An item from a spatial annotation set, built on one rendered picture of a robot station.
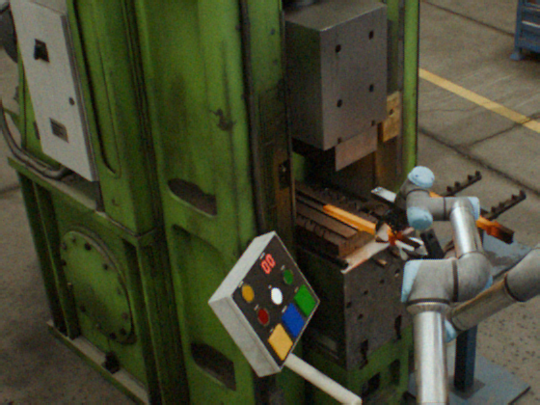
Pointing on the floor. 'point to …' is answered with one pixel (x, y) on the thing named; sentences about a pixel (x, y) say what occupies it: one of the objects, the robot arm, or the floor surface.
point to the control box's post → (260, 389)
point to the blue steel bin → (526, 28)
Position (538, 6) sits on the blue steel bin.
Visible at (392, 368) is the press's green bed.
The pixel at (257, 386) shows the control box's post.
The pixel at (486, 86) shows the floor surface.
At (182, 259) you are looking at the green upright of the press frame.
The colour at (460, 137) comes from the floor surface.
